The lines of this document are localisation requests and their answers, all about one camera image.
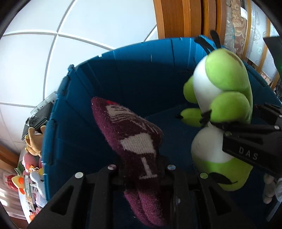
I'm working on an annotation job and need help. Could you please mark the green frog plush toy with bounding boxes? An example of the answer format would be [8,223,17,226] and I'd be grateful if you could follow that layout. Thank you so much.
[180,30,253,191]

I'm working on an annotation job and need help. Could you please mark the maroon knit sock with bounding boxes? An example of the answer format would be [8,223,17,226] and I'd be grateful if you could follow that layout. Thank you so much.
[91,97,166,227]

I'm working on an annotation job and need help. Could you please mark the pink plush toy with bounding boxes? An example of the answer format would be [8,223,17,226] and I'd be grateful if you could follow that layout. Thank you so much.
[22,153,42,173]

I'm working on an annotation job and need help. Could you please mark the beige teddy bear plush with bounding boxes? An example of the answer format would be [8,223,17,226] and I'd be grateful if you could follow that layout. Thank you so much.
[25,125,46,157]

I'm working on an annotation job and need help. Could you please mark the black electronic device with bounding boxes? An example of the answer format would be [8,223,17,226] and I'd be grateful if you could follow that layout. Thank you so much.
[22,91,57,142]

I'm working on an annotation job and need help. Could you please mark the blue plastic storage bin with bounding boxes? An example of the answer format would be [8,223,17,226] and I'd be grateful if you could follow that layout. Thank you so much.
[41,35,282,229]

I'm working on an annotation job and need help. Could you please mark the wooden door frame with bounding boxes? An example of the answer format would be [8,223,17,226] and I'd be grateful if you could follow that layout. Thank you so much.
[154,0,226,43]

